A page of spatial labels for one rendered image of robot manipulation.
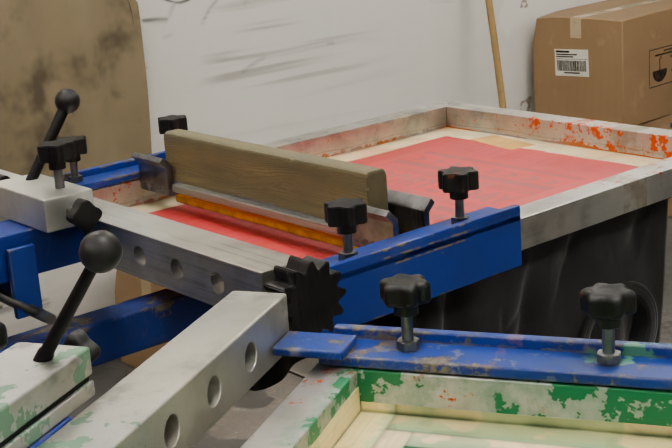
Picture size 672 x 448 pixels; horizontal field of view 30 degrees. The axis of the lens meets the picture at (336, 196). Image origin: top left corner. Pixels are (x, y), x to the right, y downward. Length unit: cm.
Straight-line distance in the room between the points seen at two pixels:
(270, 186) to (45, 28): 212
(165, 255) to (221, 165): 36
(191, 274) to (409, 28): 328
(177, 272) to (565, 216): 48
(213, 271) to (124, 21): 254
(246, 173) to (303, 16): 260
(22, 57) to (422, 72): 158
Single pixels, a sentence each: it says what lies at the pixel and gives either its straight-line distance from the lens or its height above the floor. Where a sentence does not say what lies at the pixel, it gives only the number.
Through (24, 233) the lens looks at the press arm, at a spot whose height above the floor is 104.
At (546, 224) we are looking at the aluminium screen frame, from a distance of 145.
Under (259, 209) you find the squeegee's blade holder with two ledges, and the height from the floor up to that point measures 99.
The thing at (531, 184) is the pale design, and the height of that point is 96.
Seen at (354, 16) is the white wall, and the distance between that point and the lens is 426.
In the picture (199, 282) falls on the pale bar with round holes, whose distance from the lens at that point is 120.
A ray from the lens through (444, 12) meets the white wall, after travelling 455.
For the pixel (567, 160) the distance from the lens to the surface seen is 183.
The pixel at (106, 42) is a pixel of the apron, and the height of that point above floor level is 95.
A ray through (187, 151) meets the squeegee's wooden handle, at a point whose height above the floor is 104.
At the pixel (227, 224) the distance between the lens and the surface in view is 159.
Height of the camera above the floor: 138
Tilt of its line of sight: 14 degrees down
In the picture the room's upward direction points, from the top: 4 degrees counter-clockwise
